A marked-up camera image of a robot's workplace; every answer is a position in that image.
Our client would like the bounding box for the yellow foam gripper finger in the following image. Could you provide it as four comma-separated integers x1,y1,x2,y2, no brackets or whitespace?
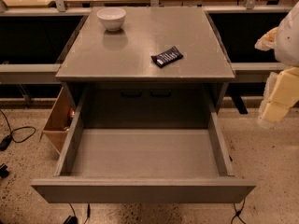
254,27,278,51
257,67,299,129

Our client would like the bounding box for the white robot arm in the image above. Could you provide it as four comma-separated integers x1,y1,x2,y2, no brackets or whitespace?
254,3,299,128

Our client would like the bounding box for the open grey top drawer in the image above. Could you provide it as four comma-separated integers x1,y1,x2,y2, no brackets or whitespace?
32,87,255,203

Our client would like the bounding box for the grey metal cabinet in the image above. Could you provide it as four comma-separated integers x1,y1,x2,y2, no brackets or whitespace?
67,11,217,129

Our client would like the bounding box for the white ceramic bowl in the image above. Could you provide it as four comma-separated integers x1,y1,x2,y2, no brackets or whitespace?
97,7,126,31

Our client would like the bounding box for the brown cardboard box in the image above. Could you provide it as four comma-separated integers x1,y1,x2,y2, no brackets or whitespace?
43,88,73,153

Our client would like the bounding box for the black plug at edge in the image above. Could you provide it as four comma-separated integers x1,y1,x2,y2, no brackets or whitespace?
0,163,9,178

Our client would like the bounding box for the black cable right floor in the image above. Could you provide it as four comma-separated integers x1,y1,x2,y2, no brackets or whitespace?
230,199,247,224

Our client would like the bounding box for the black cable under drawer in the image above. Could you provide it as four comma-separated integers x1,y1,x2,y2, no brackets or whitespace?
63,203,92,224

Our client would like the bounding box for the black floor cable left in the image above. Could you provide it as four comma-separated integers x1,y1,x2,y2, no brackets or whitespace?
0,109,37,152

